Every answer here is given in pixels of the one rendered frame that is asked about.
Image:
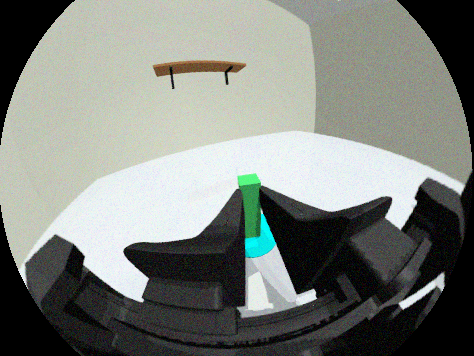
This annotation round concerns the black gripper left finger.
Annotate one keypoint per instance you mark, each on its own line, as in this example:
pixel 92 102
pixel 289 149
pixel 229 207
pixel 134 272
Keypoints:
pixel 217 254

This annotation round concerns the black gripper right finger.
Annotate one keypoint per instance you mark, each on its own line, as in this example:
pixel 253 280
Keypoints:
pixel 308 238

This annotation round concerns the cyan circle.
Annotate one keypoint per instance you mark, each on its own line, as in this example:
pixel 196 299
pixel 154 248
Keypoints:
pixel 256 247

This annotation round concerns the green rectangular post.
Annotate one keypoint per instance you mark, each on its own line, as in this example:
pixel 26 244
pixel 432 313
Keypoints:
pixel 249 185

